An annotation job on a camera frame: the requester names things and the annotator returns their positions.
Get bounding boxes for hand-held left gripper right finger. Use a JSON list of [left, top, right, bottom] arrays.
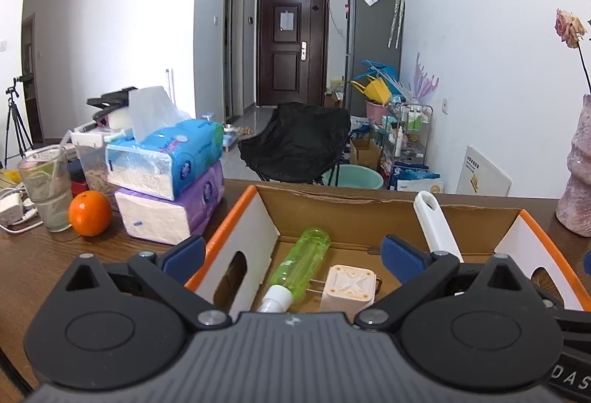
[[353, 234, 536, 332]]

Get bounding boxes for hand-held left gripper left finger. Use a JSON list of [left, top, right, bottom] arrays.
[[55, 235, 234, 332]]

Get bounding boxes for beige square plug adapter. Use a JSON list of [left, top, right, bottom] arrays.
[[307, 264, 383, 314]]

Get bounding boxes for printed cardboard box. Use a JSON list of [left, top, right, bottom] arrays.
[[185, 184, 583, 316]]

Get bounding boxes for green spray bottle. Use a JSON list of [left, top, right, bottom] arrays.
[[256, 226, 332, 314]]

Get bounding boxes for purple tissue pack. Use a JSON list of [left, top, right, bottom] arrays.
[[114, 160, 225, 245]]

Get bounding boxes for white printed bag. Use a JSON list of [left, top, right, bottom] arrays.
[[396, 178, 445, 194]]

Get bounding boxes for pink stone vase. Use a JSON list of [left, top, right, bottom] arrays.
[[555, 93, 591, 238]]

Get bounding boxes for blue printed bag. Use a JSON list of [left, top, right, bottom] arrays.
[[392, 160, 439, 182]]

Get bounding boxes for green basin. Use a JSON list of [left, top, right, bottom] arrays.
[[323, 164, 384, 189]]

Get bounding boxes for orange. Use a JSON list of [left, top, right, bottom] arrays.
[[68, 191, 113, 238]]

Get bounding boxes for blue tissue pack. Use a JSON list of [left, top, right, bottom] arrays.
[[105, 86, 225, 201]]

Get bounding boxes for brown cardboard box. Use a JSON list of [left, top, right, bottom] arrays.
[[349, 138, 383, 170]]

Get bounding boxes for white board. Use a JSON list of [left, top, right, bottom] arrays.
[[455, 145, 512, 197]]

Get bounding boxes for clear food container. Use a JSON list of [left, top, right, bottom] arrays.
[[69, 130, 121, 196]]

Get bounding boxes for white tissue roll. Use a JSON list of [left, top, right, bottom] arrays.
[[108, 107, 132, 129]]

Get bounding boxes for glass cup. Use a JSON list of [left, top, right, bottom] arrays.
[[17, 145, 72, 233]]

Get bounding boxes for pink bucket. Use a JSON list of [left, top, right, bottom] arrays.
[[366, 100, 391, 124]]

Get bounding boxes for black folding chair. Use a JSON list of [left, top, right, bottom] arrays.
[[238, 103, 352, 184]]

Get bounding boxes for black folded stand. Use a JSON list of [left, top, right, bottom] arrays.
[[88, 86, 139, 120]]

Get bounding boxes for yellow bag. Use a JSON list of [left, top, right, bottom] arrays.
[[351, 77, 392, 105]]

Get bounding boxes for white charger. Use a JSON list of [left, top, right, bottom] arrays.
[[0, 192, 26, 225]]

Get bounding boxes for yellow flat object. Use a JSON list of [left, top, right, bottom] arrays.
[[0, 170, 24, 190]]

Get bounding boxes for blue folded item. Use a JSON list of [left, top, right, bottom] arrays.
[[361, 60, 402, 85]]

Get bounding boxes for black tripod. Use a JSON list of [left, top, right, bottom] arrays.
[[4, 75, 35, 168]]

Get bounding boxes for dark brown door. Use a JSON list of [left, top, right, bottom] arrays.
[[256, 0, 331, 107]]

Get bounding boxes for grey refrigerator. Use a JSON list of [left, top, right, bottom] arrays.
[[345, 0, 404, 117]]

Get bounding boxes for folded white umbrella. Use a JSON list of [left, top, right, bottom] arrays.
[[388, 0, 407, 49]]

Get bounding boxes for white plastic handle tool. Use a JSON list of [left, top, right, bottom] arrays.
[[413, 191, 464, 263]]

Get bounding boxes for metal wire rack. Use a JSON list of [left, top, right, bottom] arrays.
[[381, 104, 434, 168]]

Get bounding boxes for purple wall hangers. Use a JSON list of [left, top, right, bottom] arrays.
[[411, 52, 439, 103]]

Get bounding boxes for wooden doorway frame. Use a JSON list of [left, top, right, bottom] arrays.
[[225, 0, 245, 120]]

